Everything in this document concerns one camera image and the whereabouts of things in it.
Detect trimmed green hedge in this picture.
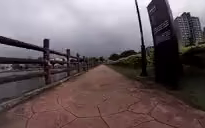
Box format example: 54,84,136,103
107,40,205,70

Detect grass strip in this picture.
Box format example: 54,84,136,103
107,63,205,116

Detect dark pole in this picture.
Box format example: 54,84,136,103
134,0,149,78

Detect grey river water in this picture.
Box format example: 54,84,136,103
0,68,81,103

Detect red stone-patterned path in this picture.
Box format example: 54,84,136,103
0,64,205,128

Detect tall grey building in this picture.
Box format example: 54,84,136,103
173,11,204,47

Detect low stone kerb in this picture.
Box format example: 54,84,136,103
0,65,99,114

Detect distant trees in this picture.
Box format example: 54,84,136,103
108,49,139,62

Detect dark sign board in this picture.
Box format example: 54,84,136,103
146,0,184,88

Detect brown wooden rail fence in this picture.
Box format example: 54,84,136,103
0,32,103,116

